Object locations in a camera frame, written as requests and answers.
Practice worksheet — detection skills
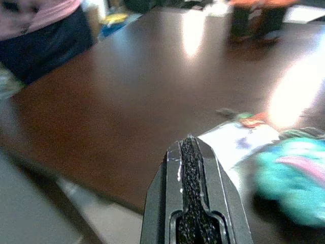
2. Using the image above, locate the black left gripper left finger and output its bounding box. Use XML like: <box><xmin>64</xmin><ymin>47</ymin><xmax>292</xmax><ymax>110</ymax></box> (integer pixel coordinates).
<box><xmin>140</xmin><ymin>135</ymin><xmax>197</xmax><ymax>244</ymax></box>

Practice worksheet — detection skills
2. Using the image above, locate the white paper card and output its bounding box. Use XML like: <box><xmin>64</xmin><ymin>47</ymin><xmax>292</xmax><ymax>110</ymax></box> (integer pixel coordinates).
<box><xmin>197</xmin><ymin>121</ymin><xmax>281</xmax><ymax>170</ymax></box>

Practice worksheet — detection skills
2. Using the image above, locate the orange and black battery pack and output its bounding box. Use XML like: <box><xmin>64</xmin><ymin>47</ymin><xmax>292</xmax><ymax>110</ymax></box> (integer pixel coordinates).
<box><xmin>253</xmin><ymin>0</ymin><xmax>300</xmax><ymax>41</ymax></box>

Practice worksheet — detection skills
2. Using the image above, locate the green and orange key bunch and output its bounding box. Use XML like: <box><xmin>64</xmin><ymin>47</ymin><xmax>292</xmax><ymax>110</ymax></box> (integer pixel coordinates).
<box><xmin>215</xmin><ymin>108</ymin><xmax>270</xmax><ymax>129</ymax></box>

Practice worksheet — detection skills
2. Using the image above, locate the blue plush monkey toy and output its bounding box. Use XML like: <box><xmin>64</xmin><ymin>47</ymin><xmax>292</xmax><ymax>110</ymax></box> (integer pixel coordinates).
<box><xmin>253</xmin><ymin>128</ymin><xmax>325</xmax><ymax>227</ymax></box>

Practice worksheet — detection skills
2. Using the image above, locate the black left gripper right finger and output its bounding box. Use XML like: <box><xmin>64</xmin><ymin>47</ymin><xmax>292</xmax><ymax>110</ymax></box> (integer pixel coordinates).
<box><xmin>189</xmin><ymin>135</ymin><xmax>255</xmax><ymax>244</ymax></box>

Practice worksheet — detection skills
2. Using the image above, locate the person in pink shirt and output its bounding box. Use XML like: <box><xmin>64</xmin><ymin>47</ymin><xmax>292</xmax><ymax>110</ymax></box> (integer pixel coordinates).
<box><xmin>0</xmin><ymin>0</ymin><xmax>96</xmax><ymax>85</ymax></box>

